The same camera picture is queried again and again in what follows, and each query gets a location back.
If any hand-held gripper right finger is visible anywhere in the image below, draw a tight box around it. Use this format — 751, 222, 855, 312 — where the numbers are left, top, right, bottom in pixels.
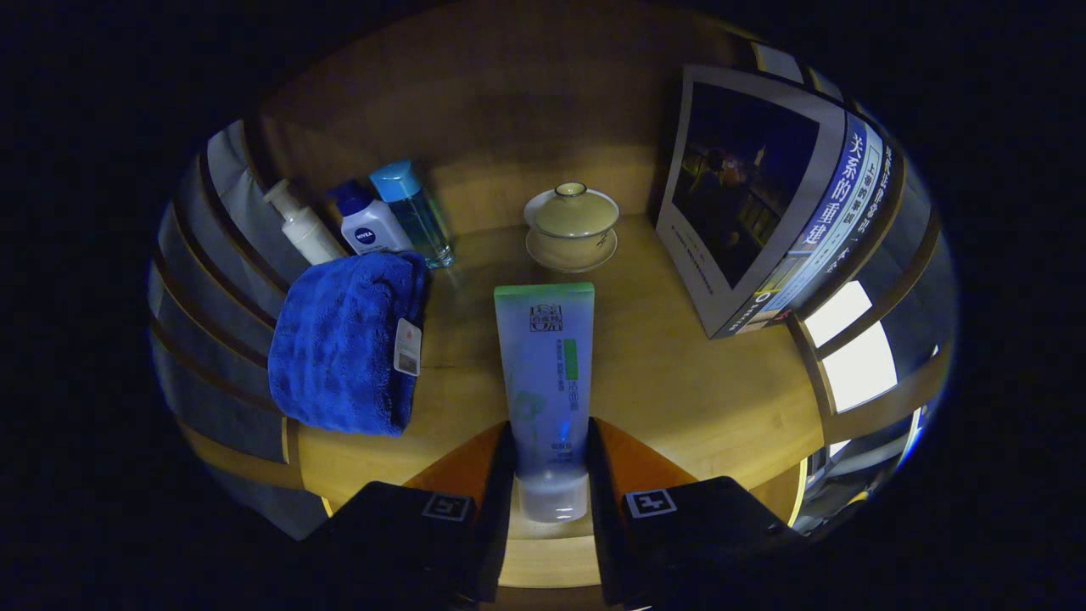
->
585, 416, 807, 608

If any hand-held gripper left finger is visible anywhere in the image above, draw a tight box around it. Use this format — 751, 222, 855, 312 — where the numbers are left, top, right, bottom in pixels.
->
305, 420, 518, 605

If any green white cleanser tube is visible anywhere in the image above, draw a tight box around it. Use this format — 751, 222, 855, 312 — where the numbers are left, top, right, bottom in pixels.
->
494, 283, 596, 524

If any wooden countertop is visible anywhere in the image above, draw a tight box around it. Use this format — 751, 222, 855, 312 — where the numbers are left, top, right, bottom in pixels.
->
284, 212, 828, 544

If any wooden cabinet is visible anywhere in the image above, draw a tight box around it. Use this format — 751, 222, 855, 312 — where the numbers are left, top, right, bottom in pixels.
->
148, 8, 960, 589

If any folded blue towel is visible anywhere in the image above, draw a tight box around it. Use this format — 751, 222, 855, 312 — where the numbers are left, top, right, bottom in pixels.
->
267, 251, 429, 438

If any beige saucer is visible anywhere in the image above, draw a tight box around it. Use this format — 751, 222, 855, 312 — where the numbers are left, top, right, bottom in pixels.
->
525, 227, 619, 274

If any beige lidded teacup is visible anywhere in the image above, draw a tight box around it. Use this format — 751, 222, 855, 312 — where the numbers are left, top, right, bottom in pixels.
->
523, 182, 620, 264

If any white lotion bottle blue cap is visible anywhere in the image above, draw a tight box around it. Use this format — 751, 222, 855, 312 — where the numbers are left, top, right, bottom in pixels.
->
329, 180, 414, 255

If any clear blue bottle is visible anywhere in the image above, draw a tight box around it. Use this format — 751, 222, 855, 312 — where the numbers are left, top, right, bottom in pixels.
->
369, 160, 456, 269

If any white pump bottle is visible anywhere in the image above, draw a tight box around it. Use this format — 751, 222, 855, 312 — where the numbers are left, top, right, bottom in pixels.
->
261, 178, 344, 266

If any book with dark photo cover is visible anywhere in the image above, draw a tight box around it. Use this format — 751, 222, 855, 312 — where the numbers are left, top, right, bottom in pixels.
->
653, 66, 875, 340

